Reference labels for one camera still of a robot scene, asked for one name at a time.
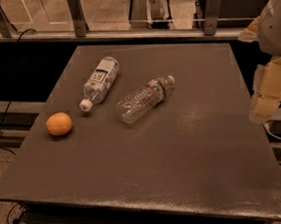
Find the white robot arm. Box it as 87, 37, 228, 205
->
238, 0, 281, 123

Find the clear plastic water bottle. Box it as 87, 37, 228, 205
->
117, 75, 175, 124

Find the white labelled plastic bottle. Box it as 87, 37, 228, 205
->
79, 57, 119, 112

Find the metal window railing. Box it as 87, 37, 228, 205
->
0, 0, 254, 42

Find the grey table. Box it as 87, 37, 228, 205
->
0, 43, 281, 224

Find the orange fruit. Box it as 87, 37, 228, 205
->
45, 112, 72, 136

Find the black cable left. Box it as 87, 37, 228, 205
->
0, 28, 48, 157

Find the black cable on floor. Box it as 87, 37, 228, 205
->
0, 202, 26, 224

